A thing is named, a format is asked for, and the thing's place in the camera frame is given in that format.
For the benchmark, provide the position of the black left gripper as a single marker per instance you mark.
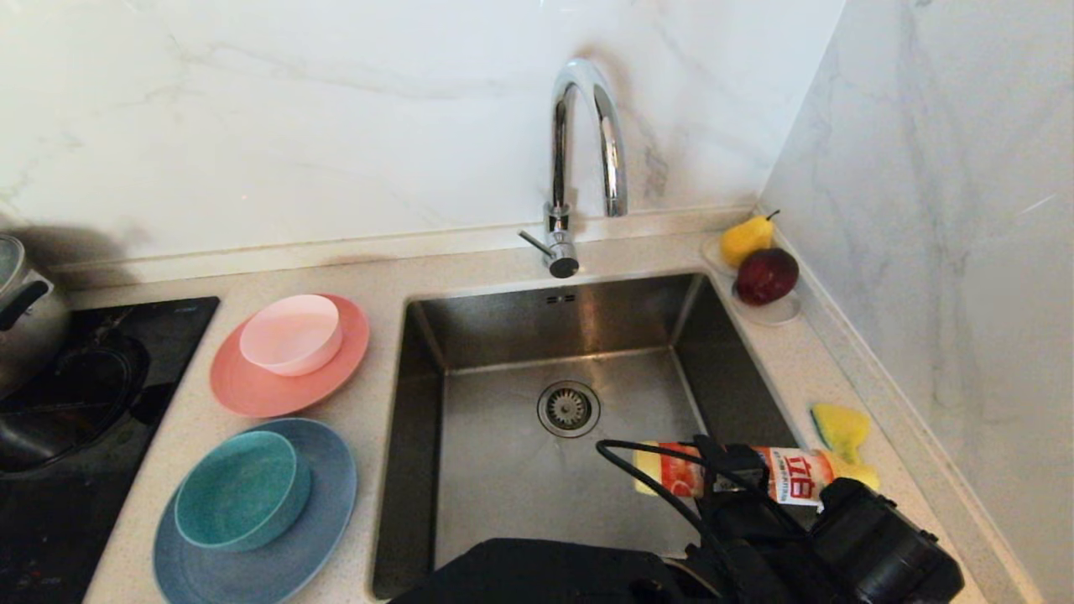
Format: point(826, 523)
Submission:
point(873, 554)

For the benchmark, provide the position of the yellow-capped orange dish soap bottle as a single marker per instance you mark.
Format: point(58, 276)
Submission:
point(675, 474)

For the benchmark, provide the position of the chrome gooseneck faucet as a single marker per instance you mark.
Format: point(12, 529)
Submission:
point(560, 151)

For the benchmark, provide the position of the yellow sponge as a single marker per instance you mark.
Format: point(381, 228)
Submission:
point(841, 426)

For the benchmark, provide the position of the stainless steel sink basin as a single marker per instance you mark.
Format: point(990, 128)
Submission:
point(503, 486)

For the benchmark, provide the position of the small white dish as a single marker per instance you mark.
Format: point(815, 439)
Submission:
point(780, 314)
point(711, 254)

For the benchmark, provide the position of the round metal drain strainer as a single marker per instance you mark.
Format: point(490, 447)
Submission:
point(568, 408)

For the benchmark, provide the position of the dark red apple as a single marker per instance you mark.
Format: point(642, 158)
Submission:
point(766, 275)

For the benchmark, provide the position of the yellow pear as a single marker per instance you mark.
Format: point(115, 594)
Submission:
point(744, 240)

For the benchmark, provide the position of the blue plate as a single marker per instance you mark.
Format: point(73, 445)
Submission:
point(323, 520)

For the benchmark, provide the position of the light pink bowl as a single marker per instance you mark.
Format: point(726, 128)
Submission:
point(291, 334)

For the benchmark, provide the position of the salmon pink plate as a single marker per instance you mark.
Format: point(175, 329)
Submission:
point(250, 393)

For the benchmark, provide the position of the teal bowl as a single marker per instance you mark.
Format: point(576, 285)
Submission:
point(237, 493)

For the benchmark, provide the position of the black induction cooktop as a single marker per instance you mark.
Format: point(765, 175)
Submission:
point(180, 331)

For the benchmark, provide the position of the black frying pan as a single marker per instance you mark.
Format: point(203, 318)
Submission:
point(75, 403)

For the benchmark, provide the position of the steel cooking pot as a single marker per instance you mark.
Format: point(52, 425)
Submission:
point(33, 335)

